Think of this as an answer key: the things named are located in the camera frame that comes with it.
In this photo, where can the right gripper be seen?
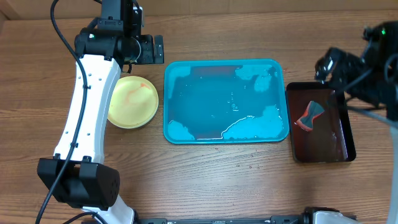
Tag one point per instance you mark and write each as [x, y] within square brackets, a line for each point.
[340, 72]

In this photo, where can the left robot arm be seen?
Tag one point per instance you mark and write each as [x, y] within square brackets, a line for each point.
[76, 173]

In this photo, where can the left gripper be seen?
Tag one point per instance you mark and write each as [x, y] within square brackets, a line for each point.
[144, 45]

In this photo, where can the dark brown rectangular tray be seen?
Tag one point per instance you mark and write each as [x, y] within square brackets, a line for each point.
[331, 139]

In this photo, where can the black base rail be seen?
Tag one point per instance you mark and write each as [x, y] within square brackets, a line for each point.
[275, 219]

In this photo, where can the yellow plate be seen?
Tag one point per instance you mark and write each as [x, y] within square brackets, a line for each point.
[134, 102]

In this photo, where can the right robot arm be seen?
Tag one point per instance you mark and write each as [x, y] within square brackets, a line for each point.
[382, 50]

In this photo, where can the teal plastic tray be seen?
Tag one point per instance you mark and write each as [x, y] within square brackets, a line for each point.
[225, 102]

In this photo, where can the red and green sponge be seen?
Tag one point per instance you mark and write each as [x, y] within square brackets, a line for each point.
[312, 111]

